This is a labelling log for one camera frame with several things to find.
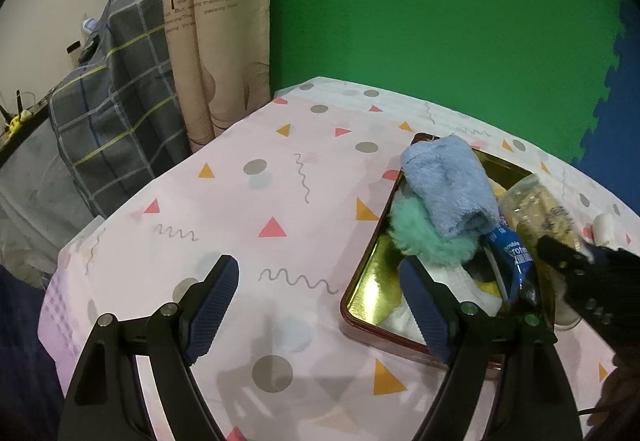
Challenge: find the dark blue cloth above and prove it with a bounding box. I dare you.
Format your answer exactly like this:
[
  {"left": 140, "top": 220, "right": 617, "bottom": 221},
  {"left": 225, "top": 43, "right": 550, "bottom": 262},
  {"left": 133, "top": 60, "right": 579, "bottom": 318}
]
[{"left": 0, "top": 263, "right": 68, "bottom": 441}]

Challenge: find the grey bed sheet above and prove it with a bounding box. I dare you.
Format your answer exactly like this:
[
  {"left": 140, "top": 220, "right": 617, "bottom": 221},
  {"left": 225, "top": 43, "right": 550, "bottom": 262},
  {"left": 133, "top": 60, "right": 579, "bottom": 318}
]
[{"left": 0, "top": 116, "right": 108, "bottom": 289}]

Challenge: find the white fluffy sock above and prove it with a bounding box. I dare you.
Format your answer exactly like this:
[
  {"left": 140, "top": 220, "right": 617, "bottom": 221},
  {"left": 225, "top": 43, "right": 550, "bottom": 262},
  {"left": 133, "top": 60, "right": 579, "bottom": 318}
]
[{"left": 380, "top": 266, "right": 503, "bottom": 347}]

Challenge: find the yellow black striped sock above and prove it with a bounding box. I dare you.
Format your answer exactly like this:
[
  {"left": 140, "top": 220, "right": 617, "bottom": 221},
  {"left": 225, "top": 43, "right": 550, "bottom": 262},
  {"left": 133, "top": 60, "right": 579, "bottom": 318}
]
[{"left": 462, "top": 261, "right": 503, "bottom": 302}]

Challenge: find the grey plaid blanket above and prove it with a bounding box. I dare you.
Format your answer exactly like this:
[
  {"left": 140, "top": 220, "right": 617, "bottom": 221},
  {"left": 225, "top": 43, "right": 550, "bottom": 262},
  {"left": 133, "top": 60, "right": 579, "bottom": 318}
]
[{"left": 47, "top": 0, "right": 193, "bottom": 219}]

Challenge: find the teal fluffy sock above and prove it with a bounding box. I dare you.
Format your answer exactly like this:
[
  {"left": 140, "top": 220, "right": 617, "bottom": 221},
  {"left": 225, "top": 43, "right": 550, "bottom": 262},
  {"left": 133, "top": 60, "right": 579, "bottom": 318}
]
[{"left": 387, "top": 196, "right": 488, "bottom": 267}]

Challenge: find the blue foam mat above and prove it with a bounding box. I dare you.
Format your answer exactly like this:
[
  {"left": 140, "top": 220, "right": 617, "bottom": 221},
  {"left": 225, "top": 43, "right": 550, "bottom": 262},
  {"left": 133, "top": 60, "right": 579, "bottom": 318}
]
[{"left": 567, "top": 0, "right": 640, "bottom": 216}]

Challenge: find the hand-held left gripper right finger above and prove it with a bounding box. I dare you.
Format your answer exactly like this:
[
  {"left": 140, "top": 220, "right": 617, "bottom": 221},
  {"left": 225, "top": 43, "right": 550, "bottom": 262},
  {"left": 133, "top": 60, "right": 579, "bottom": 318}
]
[{"left": 399, "top": 256, "right": 583, "bottom": 441}]

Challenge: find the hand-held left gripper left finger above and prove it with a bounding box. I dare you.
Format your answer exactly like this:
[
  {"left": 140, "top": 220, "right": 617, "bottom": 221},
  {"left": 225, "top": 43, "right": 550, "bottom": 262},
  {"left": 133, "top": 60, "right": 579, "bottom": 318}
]
[{"left": 59, "top": 255, "right": 240, "bottom": 441}]

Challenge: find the person's right hand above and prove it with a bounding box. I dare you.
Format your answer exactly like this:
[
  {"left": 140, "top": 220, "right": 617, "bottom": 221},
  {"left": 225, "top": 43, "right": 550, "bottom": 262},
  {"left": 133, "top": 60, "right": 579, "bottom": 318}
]
[{"left": 600, "top": 353, "right": 640, "bottom": 429}]

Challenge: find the light blue fluffy sock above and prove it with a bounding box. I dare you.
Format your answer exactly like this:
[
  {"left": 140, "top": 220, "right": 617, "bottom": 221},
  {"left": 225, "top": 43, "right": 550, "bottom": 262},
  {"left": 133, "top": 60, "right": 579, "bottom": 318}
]
[{"left": 400, "top": 133, "right": 501, "bottom": 239}]

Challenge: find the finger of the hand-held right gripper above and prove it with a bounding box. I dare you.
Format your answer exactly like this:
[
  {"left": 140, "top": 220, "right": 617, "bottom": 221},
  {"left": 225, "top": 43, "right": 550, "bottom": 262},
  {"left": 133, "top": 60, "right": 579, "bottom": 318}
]
[
  {"left": 535, "top": 233, "right": 618, "bottom": 327},
  {"left": 577, "top": 241, "right": 613, "bottom": 267}
]

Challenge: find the black cable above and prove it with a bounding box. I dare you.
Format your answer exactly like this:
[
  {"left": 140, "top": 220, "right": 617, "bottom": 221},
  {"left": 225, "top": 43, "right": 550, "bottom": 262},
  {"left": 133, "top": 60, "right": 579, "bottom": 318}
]
[{"left": 575, "top": 403, "right": 613, "bottom": 419}]

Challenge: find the red tin box gold inside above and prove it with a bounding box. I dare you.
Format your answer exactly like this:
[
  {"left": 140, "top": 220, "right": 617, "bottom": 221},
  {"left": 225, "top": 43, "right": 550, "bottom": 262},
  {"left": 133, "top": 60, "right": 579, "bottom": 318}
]
[{"left": 340, "top": 132, "right": 558, "bottom": 369}]

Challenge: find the green foam mat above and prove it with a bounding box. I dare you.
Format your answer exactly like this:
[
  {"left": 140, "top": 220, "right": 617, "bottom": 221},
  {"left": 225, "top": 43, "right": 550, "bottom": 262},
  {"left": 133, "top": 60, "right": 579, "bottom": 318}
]
[{"left": 269, "top": 0, "right": 626, "bottom": 166}]

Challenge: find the pink patterned tablecloth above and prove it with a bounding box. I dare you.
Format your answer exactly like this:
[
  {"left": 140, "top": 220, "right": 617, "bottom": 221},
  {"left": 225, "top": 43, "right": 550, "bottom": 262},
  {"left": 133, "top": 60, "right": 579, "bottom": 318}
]
[{"left": 39, "top": 77, "right": 640, "bottom": 441}]

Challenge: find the beige printed curtain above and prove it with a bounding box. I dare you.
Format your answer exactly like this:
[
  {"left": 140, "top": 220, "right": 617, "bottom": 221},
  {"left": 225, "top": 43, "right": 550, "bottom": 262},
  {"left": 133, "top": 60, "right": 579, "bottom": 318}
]
[{"left": 140, "top": 0, "right": 273, "bottom": 154}]

